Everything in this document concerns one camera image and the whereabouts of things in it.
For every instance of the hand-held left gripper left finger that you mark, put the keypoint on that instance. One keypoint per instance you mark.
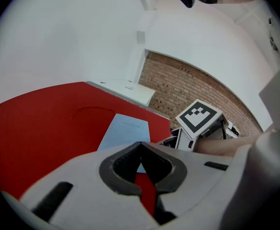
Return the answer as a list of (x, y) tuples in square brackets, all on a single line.
[(94, 195)]

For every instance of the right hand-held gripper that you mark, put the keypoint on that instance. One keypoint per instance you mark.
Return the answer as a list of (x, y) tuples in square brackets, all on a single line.
[(197, 118)]

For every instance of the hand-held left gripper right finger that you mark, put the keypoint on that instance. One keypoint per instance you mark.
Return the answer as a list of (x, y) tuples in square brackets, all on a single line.
[(192, 176)]

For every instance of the light blue notebook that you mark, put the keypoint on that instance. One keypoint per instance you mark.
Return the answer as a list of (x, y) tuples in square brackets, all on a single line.
[(127, 133)]

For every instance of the person's right forearm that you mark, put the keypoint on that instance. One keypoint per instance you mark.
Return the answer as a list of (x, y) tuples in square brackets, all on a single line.
[(221, 146)]

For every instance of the white desk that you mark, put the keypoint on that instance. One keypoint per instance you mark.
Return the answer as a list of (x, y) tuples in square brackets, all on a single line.
[(130, 93)]

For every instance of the small white flat object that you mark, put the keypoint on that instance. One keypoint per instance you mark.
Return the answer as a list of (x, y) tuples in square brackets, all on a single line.
[(129, 87)]

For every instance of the red table cover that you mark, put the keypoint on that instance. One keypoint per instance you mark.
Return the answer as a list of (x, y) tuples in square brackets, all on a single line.
[(46, 133)]

